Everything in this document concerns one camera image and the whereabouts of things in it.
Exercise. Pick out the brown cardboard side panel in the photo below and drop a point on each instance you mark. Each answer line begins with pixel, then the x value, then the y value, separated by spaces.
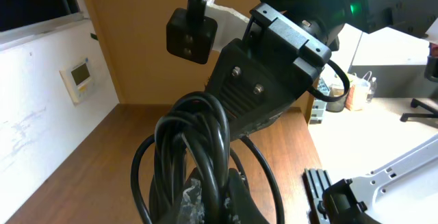
pixel 132 36

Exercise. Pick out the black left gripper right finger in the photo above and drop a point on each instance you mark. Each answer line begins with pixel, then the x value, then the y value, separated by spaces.
pixel 239 205

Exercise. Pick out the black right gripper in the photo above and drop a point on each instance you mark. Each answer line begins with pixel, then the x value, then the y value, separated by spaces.
pixel 258 77

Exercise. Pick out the white wall thermostat panel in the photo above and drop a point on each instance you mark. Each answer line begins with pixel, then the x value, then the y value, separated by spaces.
pixel 79 81

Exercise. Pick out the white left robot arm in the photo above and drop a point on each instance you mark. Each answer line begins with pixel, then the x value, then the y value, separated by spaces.
pixel 397 192

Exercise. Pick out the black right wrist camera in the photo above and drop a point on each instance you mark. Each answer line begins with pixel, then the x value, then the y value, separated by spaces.
pixel 190 39

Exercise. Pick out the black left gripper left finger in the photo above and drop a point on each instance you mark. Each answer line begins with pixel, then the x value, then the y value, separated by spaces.
pixel 187 206

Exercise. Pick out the white plastic bag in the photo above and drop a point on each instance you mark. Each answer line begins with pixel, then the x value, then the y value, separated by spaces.
pixel 359 88

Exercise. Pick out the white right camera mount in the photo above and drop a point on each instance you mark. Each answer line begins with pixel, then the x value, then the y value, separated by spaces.
pixel 230 23

